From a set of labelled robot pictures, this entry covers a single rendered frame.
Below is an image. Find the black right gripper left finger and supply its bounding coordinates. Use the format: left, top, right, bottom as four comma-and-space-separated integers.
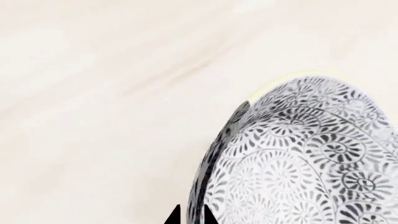
164, 203, 181, 224

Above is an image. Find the black white patterned bowl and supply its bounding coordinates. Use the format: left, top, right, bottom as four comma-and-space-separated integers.
185, 75, 398, 224

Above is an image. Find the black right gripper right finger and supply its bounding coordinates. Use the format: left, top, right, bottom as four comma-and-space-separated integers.
204, 203, 219, 224

